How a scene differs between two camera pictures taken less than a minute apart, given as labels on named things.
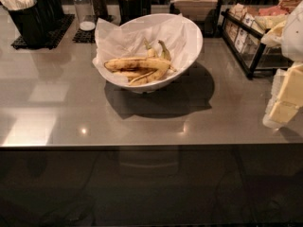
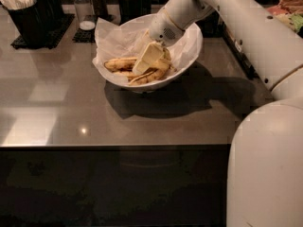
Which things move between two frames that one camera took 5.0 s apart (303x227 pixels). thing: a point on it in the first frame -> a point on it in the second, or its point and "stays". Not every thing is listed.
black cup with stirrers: x=134 y=2 stays
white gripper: x=294 y=41 -> x=163 y=29
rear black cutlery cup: x=50 y=10 stays
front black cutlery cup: x=28 y=22 stays
